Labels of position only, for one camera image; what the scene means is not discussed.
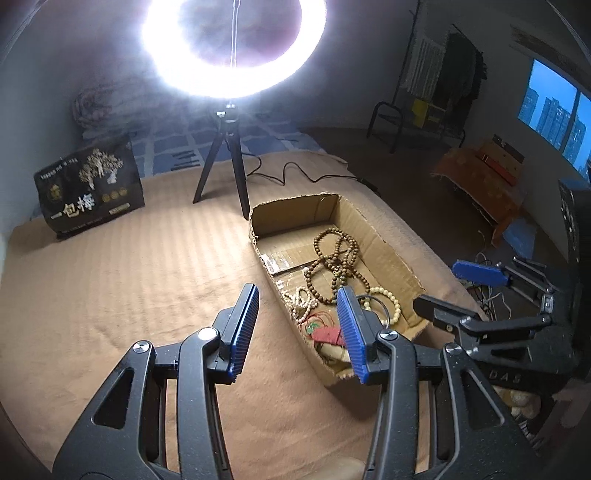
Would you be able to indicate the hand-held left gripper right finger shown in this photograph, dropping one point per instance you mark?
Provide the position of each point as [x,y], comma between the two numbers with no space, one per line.
[351,332]

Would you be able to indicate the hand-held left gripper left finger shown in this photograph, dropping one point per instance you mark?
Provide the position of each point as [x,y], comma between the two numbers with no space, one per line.
[242,332]

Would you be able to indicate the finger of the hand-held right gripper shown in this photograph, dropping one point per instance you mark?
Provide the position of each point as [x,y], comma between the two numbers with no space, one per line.
[478,272]
[438,311]

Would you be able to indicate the cardboard box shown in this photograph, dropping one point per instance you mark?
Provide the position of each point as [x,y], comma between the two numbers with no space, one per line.
[323,258]

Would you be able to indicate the person's right hand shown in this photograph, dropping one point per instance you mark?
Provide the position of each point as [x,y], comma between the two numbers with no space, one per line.
[570,408]

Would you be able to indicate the beige plush object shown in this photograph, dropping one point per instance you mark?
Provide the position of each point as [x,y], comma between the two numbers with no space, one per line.
[519,401]

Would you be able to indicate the orange cloth covered table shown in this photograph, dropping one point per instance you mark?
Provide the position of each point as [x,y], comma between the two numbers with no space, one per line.
[485,180]

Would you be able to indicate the black metal chair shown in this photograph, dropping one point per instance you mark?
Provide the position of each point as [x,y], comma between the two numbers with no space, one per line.
[411,122]

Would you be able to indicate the window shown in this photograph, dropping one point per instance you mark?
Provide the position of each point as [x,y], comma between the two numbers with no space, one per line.
[556,115]

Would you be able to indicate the clothes rack with clothes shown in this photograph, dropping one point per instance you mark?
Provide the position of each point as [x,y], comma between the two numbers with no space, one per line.
[443,69]

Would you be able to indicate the black printed packaging box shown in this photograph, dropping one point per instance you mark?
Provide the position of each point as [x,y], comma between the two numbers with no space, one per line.
[87,184]

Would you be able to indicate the folded patterned quilt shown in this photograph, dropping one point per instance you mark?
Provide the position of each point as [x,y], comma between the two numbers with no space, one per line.
[101,110]

